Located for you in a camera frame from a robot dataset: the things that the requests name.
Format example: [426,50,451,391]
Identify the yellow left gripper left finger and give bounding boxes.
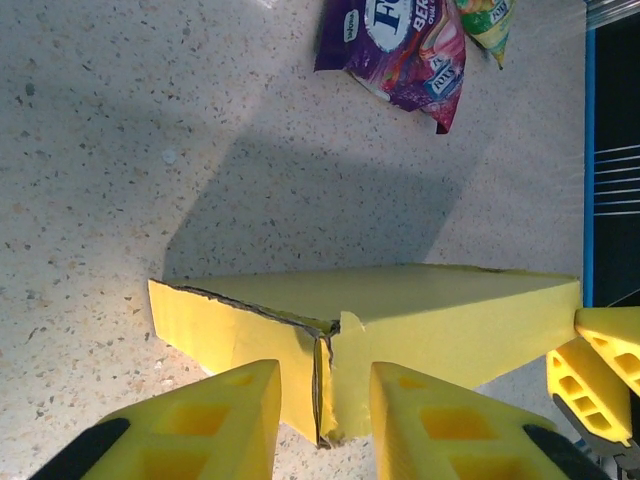
[28,357,283,480]

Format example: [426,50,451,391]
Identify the yellow paper box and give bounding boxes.
[147,263,583,450]

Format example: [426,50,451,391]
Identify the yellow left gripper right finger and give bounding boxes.
[369,359,619,480]

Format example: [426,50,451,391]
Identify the aluminium frame post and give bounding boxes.
[582,0,640,30]

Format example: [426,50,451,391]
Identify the purple candy bag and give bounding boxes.
[313,0,470,135]

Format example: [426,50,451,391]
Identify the green yellow candy bag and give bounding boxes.
[452,0,520,71]

